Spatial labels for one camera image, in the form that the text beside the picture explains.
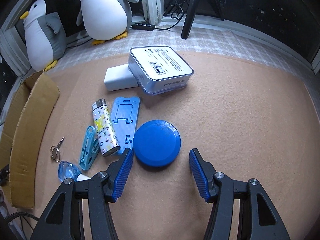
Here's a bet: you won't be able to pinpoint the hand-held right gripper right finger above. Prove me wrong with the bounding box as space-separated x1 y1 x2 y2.
189 148 292 240

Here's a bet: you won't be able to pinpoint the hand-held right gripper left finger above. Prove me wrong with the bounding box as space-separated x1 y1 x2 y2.
30 148 134 240

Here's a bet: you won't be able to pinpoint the light blue clothespin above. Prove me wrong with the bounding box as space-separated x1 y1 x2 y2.
79 126 100 171

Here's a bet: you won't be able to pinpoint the blue round lid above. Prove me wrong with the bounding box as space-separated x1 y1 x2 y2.
132 120 181 168

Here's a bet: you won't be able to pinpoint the patterned white lighter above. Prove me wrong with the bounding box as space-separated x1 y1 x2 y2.
90 98 120 157

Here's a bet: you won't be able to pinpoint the clear blue correction tape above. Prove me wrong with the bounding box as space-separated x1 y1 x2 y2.
58 160 92 182

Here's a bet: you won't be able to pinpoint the metal keys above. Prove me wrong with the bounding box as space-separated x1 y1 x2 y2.
50 137 65 162

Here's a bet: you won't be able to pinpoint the blue folding phone stand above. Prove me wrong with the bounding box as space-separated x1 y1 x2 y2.
110 96 141 155

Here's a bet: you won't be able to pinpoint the brown cardboard box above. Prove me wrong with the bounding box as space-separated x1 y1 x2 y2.
0 71 60 209

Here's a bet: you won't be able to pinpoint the beige felt mat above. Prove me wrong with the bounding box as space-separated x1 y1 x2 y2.
35 51 320 240

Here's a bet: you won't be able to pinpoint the white power bank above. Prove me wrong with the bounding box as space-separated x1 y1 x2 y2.
104 64 139 92

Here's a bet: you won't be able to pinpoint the clear plastic box white label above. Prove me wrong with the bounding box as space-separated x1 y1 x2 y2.
127 46 195 96

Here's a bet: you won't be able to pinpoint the grey checked cloth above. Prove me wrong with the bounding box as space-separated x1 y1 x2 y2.
45 14 320 140

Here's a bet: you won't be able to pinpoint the grey black penguin plush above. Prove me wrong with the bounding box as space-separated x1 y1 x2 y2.
20 0 82 72

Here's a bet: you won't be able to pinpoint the black tripod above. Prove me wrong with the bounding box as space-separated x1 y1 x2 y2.
181 0 224 40

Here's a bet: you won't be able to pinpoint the large white penguin plush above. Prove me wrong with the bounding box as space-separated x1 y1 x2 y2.
76 0 139 46

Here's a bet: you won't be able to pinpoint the black looped cable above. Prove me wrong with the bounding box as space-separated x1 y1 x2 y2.
4 211 39 240

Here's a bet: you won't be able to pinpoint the black power cable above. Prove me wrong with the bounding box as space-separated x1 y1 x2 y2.
155 0 192 30

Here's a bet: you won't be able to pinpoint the white window frame post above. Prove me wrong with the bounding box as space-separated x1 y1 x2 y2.
137 0 165 27

